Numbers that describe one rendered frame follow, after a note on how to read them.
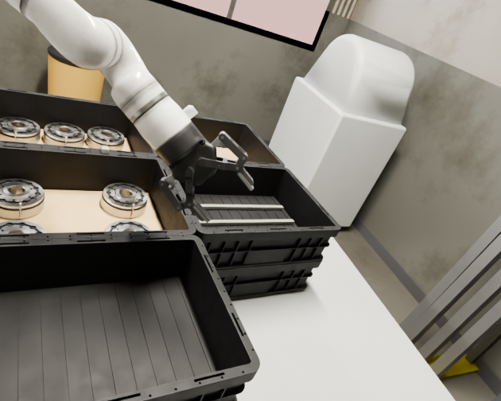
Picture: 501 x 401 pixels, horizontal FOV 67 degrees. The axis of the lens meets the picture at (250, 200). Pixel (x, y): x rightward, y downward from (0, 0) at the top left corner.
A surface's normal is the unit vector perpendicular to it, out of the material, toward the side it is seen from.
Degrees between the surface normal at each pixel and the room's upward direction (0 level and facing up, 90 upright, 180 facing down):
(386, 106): 79
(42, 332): 0
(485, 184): 90
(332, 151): 90
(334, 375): 0
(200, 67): 90
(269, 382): 0
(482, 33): 90
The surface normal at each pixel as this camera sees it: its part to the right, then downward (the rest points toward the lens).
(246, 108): 0.33, 0.59
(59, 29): -0.29, 0.22
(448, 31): -0.88, -0.07
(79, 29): -0.05, 0.07
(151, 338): 0.33, -0.80
